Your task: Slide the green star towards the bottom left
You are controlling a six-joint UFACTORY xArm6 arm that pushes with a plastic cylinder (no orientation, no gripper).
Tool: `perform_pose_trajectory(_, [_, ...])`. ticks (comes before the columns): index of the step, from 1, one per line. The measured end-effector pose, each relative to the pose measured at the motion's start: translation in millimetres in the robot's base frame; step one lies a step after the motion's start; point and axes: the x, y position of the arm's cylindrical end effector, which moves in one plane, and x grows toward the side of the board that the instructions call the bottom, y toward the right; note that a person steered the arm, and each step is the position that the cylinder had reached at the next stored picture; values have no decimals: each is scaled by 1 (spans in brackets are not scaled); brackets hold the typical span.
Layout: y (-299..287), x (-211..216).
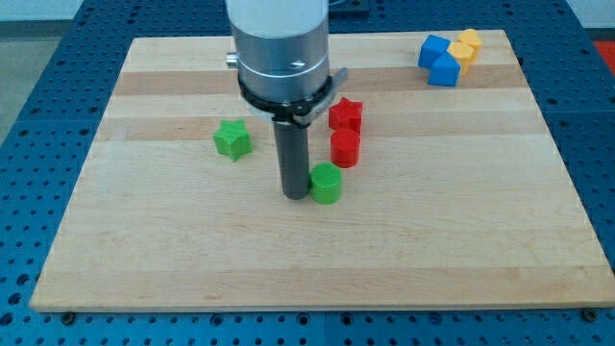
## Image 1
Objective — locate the green star block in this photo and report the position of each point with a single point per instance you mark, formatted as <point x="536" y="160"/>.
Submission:
<point x="232" y="139"/>

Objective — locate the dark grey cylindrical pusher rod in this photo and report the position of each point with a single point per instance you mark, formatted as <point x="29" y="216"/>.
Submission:
<point x="292" y="149"/>

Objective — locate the blue pentagon block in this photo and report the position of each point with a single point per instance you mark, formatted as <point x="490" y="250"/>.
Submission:
<point x="445" y="71"/>

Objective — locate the yellow hexagon block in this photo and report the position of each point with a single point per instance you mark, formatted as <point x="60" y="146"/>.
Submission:
<point x="464" y="54"/>

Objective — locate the red star block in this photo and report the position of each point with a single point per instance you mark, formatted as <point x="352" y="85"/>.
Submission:
<point x="346" y="114"/>

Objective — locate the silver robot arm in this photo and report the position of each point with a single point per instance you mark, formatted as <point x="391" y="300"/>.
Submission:
<point x="282" y="58"/>

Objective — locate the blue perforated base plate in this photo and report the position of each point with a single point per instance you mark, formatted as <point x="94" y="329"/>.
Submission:
<point x="44" y="151"/>

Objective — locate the red cylinder block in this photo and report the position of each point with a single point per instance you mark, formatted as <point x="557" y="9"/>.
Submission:
<point x="345" y="144"/>

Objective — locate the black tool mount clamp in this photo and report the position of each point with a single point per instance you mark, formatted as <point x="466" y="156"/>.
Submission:
<point x="301" y="113"/>

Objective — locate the wooden board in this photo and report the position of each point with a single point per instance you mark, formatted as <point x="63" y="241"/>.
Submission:
<point x="459" y="200"/>

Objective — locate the green cylinder block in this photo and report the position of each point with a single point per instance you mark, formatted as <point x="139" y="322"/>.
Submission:
<point x="325" y="183"/>

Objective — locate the yellow heart block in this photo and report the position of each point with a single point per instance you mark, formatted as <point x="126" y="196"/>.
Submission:
<point x="472" y="38"/>

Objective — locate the blue cube block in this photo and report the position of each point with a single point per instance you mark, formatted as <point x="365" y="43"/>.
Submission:
<point x="431" y="49"/>

